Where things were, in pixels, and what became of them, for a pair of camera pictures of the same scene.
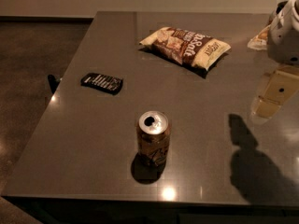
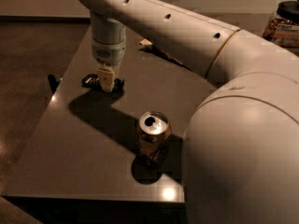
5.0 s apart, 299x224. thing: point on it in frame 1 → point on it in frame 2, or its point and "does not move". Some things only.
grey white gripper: [284, 41] → [109, 54]
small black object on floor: [53, 82] does not move
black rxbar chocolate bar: [111, 85] does not move
